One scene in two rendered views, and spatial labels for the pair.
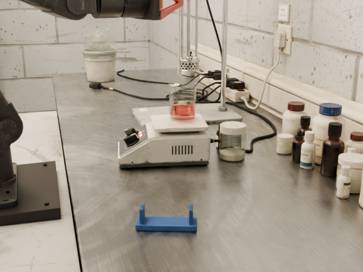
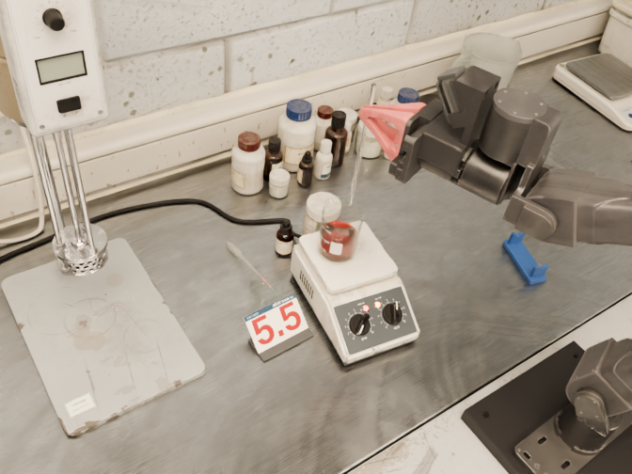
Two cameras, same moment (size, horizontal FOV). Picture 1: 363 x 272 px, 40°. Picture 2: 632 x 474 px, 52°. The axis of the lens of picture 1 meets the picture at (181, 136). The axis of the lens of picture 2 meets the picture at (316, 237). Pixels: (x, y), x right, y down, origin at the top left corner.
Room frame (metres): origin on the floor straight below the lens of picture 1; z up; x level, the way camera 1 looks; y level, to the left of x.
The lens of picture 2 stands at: (1.42, 0.61, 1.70)
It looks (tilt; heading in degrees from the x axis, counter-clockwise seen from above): 45 degrees down; 245
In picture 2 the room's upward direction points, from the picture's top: 9 degrees clockwise
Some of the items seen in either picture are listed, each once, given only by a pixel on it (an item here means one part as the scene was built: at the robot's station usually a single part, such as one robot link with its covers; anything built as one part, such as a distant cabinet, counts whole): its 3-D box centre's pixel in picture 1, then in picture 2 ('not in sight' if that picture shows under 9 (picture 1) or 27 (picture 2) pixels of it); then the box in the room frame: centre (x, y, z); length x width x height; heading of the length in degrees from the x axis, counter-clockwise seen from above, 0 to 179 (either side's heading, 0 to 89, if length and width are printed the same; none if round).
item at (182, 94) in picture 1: (183, 102); (338, 231); (1.10, 0.00, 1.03); 0.07 x 0.06 x 0.08; 102
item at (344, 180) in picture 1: (344, 181); not in sight; (0.86, -0.30, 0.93); 0.02 x 0.02 x 0.06
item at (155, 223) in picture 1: (166, 216); (526, 255); (0.74, 0.02, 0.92); 0.10 x 0.03 x 0.04; 88
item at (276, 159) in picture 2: (304, 135); (273, 159); (1.11, -0.29, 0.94); 0.04 x 0.04 x 0.09
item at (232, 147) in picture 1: (232, 141); (321, 220); (1.08, -0.12, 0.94); 0.06 x 0.06 x 0.08
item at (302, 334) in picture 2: not in sight; (278, 326); (1.21, 0.07, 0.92); 0.09 x 0.06 x 0.04; 17
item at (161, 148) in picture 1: (167, 141); (351, 285); (1.08, 0.03, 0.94); 0.22 x 0.13 x 0.08; 97
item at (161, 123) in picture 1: (178, 122); (347, 255); (1.08, 0.01, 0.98); 0.12 x 0.12 x 0.01; 7
